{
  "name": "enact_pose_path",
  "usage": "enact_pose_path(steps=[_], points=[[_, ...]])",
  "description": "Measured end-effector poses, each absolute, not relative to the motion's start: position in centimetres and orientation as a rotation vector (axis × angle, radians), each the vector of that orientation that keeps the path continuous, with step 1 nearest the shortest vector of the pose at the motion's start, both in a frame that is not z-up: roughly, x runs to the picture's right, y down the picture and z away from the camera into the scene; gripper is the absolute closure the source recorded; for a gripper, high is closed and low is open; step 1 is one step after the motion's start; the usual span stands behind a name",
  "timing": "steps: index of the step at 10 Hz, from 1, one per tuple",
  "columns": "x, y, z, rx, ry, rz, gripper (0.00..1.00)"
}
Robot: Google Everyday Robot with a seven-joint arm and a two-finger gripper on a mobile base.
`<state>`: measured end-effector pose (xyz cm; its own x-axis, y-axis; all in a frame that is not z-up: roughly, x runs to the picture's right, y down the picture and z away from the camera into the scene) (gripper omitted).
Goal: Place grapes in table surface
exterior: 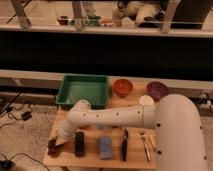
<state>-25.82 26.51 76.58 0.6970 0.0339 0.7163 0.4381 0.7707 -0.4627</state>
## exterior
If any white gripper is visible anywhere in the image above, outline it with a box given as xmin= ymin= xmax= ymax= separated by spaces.
xmin=56 ymin=122 xmax=77 ymax=145

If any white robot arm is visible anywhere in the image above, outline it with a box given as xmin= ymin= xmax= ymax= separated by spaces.
xmin=56 ymin=94 xmax=208 ymax=171

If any black rectangular block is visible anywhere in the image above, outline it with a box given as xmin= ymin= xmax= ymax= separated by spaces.
xmin=75 ymin=132 xmax=85 ymax=157

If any black power adapter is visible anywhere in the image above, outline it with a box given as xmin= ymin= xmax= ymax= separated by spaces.
xmin=21 ymin=111 xmax=32 ymax=121

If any blue sponge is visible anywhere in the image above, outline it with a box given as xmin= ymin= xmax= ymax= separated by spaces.
xmin=99 ymin=136 xmax=112 ymax=160

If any green plastic tray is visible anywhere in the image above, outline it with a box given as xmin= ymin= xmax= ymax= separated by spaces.
xmin=56 ymin=75 xmax=109 ymax=109

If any black knife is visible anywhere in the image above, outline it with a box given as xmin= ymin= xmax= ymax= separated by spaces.
xmin=121 ymin=128 xmax=128 ymax=161

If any orange bowl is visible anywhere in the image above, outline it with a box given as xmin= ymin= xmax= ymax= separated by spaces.
xmin=113 ymin=79 xmax=133 ymax=98

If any metal fork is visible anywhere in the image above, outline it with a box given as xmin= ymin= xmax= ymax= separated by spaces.
xmin=140 ymin=131 xmax=151 ymax=162

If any small white dish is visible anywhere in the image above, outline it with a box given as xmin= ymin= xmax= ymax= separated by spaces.
xmin=139 ymin=95 xmax=154 ymax=106

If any wooden utensil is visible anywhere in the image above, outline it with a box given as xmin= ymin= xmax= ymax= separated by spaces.
xmin=149 ymin=135 xmax=156 ymax=151

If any purple bowl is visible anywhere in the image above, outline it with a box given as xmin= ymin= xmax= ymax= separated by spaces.
xmin=147 ymin=81 xmax=169 ymax=101

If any dark red background bowl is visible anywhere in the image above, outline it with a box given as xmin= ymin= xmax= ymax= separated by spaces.
xmin=57 ymin=16 xmax=69 ymax=25

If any green background container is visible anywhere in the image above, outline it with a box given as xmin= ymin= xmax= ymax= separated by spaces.
xmin=86 ymin=16 xmax=101 ymax=26

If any stuffed plush toy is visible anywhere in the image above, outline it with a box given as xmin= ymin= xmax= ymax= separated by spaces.
xmin=112 ymin=0 xmax=161 ymax=27

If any black floor cable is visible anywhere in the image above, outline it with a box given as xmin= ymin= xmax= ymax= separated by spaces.
xmin=0 ymin=152 xmax=46 ymax=171

